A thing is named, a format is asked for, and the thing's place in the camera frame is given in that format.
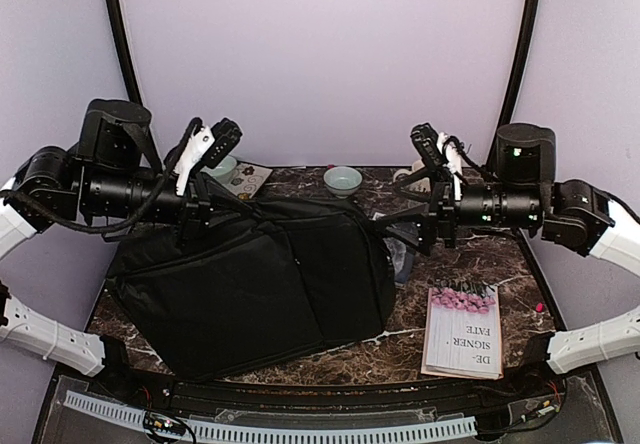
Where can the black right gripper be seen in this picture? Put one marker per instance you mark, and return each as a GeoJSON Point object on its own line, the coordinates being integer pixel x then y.
{"type": "Point", "coordinates": [441, 208]}

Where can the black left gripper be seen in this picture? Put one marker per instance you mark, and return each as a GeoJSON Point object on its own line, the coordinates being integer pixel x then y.
{"type": "Point", "coordinates": [197, 216]}

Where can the black student backpack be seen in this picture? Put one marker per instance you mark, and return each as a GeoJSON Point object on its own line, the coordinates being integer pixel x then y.
{"type": "Point", "coordinates": [269, 281]}

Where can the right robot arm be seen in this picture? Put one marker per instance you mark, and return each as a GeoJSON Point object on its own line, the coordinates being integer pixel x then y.
{"type": "Point", "coordinates": [520, 192]}

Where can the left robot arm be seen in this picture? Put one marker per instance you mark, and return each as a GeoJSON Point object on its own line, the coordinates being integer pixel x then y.
{"type": "Point", "coordinates": [112, 183]}

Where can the cream floral mug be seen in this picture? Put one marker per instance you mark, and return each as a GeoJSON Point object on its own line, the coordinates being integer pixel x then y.
{"type": "Point", "coordinates": [410, 171]}

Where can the floral square plate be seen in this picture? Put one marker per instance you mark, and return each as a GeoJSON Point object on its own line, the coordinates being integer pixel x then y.
{"type": "Point", "coordinates": [247, 179]}

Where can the pale green bowl on plate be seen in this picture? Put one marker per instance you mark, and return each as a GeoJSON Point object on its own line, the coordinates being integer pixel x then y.
{"type": "Point", "coordinates": [223, 172]}

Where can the dark blue wrapped book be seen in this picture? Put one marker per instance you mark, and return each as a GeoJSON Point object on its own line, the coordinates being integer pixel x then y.
{"type": "Point", "coordinates": [402, 258]}

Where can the pale green bowl centre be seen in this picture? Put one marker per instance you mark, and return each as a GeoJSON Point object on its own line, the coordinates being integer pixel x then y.
{"type": "Point", "coordinates": [342, 181]}

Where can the white book with pink flowers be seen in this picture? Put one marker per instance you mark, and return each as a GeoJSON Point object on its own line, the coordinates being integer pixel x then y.
{"type": "Point", "coordinates": [463, 336]}

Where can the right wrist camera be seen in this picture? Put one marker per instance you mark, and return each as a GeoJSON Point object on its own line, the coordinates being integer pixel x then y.
{"type": "Point", "coordinates": [440, 153]}

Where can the black right frame post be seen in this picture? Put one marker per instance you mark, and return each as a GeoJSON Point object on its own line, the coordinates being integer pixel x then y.
{"type": "Point", "coordinates": [520, 58]}

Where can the black frame post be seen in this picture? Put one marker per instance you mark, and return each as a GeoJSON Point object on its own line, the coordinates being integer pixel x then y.
{"type": "Point", "coordinates": [520, 58]}
{"type": "Point", "coordinates": [123, 53]}

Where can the white slotted cable duct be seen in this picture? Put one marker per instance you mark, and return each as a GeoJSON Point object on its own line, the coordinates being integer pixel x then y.
{"type": "Point", "coordinates": [234, 426]}

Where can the black left frame post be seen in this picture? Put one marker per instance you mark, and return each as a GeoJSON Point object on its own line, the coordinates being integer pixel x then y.
{"type": "Point", "coordinates": [123, 53]}

